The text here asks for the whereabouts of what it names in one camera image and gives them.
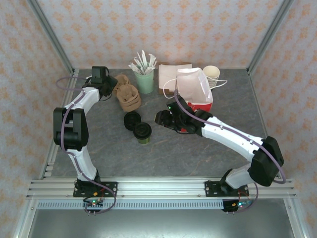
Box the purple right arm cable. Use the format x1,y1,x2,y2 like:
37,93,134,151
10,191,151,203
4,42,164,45
173,89,287,214

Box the aluminium mounting rail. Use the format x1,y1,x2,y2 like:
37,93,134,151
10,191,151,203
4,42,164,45
26,177,297,201

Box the mint green metal bucket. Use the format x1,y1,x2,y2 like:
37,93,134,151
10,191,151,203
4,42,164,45
134,70,155,94

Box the white paper napkin stack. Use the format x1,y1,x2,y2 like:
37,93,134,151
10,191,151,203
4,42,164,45
158,63,193,90

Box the aluminium frame post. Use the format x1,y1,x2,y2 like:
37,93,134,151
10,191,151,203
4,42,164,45
247,0,296,75
26,0,76,75

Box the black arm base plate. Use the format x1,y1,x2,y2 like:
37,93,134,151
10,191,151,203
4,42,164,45
73,181,118,198
205,180,250,198

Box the paper wrapped straw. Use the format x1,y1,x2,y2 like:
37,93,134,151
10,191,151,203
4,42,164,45
147,53,158,75
140,49,147,75
128,62,142,75
134,52,144,74

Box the aluminium table side rail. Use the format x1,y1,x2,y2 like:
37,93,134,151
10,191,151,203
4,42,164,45
247,70,271,139
39,69,79,179

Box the black cup lid stack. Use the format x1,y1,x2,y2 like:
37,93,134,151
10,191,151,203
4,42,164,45
123,112,142,131

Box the green cup with black lid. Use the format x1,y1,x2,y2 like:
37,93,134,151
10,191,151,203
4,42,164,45
133,121,152,145

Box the grey slotted cable duct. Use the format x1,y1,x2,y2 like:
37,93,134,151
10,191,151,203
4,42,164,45
37,200,225,210

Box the stacked black paper cups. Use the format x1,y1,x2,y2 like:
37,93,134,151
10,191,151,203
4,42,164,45
203,65,221,88

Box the brown cardboard napkin box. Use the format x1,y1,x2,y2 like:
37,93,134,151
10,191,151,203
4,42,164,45
158,61,193,97

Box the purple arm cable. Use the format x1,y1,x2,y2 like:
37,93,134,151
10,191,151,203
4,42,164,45
173,89,287,214
55,75,117,215

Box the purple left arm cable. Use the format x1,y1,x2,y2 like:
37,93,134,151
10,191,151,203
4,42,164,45
55,75,117,215

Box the brown pulp cup carrier stack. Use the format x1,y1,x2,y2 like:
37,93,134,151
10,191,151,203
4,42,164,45
114,74,142,112

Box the small circuit board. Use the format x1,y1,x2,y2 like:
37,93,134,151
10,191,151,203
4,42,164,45
83,198,105,213
222,199,254,213

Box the white red paper bag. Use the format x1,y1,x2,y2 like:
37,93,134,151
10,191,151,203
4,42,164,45
162,67,228,113

